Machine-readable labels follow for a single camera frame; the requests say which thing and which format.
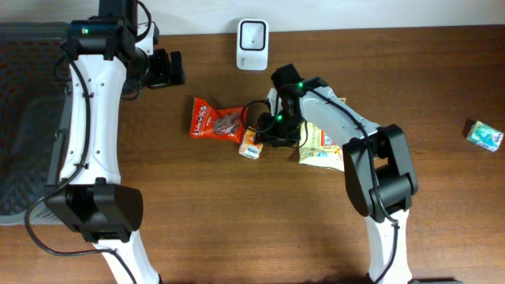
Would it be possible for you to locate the small orange white carton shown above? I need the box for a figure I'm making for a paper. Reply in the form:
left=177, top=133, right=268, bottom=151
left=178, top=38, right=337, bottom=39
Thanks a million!
left=238, top=130, right=263, bottom=159

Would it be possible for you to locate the pale yellow snack bag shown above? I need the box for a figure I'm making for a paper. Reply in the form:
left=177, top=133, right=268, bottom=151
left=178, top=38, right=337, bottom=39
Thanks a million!
left=298, top=122, right=344, bottom=171

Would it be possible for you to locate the orange snack bag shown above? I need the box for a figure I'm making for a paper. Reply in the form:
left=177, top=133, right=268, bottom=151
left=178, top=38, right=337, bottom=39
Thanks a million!
left=189, top=98, right=245, bottom=144

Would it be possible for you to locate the teal tissue pack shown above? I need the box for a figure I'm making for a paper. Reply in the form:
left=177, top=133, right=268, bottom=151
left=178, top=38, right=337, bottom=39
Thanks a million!
left=466, top=121, right=504, bottom=151

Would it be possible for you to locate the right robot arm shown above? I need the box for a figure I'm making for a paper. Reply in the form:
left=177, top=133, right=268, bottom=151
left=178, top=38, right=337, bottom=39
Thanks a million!
left=256, top=64, right=418, bottom=283

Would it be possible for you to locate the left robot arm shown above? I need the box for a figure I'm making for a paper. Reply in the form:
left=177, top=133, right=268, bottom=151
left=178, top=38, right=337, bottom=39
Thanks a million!
left=43, top=1, right=185, bottom=283

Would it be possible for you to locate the white barcode scanner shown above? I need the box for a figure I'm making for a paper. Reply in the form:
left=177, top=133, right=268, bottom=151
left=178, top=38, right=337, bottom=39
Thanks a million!
left=236, top=18, right=269, bottom=71

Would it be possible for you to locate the dark grey plastic basket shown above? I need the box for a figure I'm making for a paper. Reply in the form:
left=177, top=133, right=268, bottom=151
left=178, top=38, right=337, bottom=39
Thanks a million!
left=1, top=22, right=72, bottom=226

